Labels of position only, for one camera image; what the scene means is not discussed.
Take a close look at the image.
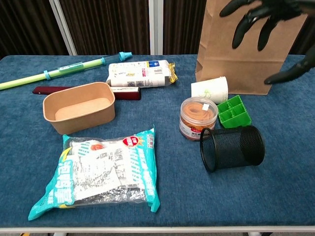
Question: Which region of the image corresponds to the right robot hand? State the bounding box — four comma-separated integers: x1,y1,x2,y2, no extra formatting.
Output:
219,0,315,86

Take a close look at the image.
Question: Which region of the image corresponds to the white paper cup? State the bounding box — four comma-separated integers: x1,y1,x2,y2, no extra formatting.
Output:
190,76,229,104

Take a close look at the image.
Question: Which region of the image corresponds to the green plastic grid box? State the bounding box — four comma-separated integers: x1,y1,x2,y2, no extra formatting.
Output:
217,95,252,129

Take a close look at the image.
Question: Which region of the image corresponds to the clear rubber band jar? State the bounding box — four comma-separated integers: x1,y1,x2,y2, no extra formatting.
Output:
179,96,219,142

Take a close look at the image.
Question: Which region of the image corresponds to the black cylindrical cup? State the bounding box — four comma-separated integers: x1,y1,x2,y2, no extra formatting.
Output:
199,124,266,173

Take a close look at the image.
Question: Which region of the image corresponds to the brown paper bag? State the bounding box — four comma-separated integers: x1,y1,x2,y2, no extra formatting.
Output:
195,0,310,96

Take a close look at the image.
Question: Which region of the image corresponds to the white snack package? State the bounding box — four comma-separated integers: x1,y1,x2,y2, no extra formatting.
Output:
105,59,179,89

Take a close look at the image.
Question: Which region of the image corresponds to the maroon chopstick case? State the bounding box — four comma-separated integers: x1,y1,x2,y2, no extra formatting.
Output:
32,86,142,101

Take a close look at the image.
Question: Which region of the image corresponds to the blue table mat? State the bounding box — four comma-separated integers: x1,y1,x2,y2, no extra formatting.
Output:
0,54,315,228

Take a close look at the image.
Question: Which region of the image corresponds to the green and blue pump stick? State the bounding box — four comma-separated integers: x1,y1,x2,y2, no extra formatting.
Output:
0,51,133,91

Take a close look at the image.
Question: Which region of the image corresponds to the teal plastic food package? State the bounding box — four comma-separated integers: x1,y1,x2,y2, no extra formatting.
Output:
28,124,160,221

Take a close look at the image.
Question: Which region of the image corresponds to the white straight partition post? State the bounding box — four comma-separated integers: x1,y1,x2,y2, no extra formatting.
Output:
148,0,164,56

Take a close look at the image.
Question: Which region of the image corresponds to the white slanted partition post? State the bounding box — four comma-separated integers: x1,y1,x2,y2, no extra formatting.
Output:
49,0,78,56

